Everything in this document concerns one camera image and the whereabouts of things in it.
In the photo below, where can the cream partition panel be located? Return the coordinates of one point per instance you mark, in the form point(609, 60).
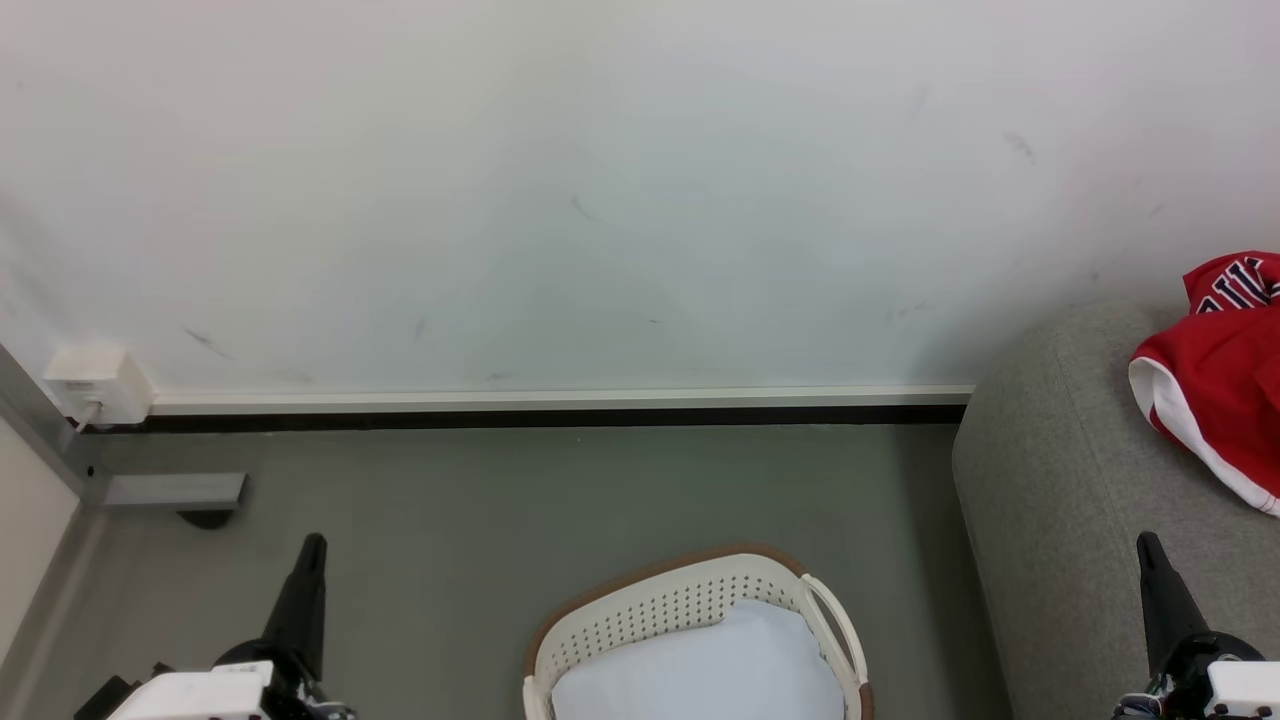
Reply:
point(30, 520)

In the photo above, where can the white perforated laundry basket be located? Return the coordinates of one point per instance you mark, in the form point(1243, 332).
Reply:
point(650, 610)

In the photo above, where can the white cloth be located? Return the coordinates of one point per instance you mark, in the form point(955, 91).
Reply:
point(700, 670)

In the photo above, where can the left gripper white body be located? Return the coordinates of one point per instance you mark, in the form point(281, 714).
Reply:
point(200, 695)

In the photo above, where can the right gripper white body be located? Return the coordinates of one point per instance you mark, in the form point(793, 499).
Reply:
point(1240, 690)

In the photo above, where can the white and black baseboard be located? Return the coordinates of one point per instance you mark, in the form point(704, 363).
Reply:
point(550, 405)

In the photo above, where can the grey fabric sofa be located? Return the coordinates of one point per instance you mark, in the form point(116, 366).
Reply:
point(1060, 520)

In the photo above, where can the black foot pad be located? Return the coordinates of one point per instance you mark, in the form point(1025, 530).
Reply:
point(205, 518)

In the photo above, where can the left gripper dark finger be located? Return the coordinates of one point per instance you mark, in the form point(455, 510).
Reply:
point(303, 610)

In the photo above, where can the red basketball jersey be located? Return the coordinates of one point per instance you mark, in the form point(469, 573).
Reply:
point(1220, 380)

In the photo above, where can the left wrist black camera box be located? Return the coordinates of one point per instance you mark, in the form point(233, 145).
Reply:
point(105, 700)

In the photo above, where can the grey metal frame with foot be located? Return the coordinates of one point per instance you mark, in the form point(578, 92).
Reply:
point(170, 490)

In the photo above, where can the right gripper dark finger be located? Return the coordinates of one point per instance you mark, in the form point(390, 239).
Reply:
point(1165, 610)

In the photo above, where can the white wall outlet box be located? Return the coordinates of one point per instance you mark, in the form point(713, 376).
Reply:
point(100, 380)

